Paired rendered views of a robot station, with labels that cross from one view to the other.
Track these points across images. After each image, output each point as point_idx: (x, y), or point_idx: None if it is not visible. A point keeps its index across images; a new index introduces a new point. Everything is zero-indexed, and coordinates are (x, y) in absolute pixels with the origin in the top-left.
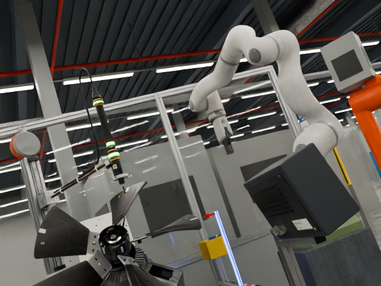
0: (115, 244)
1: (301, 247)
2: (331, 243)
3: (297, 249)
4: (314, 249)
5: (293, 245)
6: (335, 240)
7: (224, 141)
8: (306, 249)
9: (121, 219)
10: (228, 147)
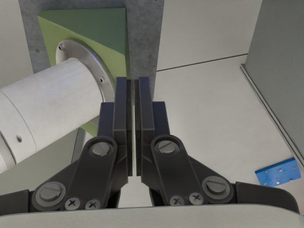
0: None
1: (79, 9)
2: (26, 37)
3: (94, 5)
4: (18, 1)
5: (108, 10)
6: (35, 49)
7: (101, 181)
8: (46, 0)
9: None
10: (97, 130)
